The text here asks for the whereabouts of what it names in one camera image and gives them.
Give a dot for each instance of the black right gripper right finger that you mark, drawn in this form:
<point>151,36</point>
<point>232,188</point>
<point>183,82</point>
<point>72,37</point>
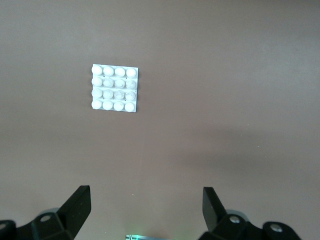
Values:
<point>215,215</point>

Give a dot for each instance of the white studded base plate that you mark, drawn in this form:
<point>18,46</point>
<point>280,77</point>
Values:
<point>113,87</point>

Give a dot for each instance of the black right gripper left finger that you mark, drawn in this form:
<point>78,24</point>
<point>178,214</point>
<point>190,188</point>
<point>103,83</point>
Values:
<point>72,212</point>

